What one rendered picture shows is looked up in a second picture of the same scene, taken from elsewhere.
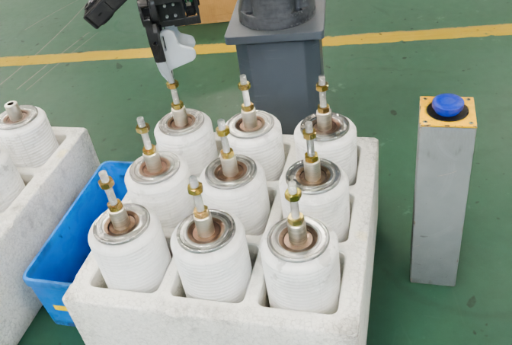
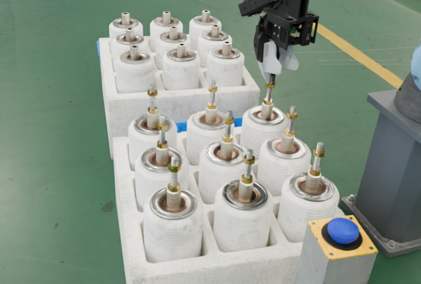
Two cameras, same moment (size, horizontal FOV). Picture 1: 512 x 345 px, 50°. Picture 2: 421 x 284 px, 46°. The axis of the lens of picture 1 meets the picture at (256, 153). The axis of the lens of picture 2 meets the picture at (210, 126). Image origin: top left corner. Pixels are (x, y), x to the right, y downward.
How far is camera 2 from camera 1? 0.58 m
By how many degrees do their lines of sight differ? 45
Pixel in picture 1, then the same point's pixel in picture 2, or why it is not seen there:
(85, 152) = (247, 103)
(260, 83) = (374, 148)
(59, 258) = not seen: hidden behind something
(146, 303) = (121, 170)
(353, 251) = (212, 259)
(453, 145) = (316, 261)
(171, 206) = (195, 147)
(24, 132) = (216, 62)
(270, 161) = (273, 180)
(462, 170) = not seen: outside the picture
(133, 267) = (134, 148)
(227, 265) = (145, 183)
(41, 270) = not seen: hidden behind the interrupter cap
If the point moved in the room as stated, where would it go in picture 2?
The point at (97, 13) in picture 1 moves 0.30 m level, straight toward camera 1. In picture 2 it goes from (244, 6) to (117, 46)
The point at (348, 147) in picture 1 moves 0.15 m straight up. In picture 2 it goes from (303, 211) to (319, 135)
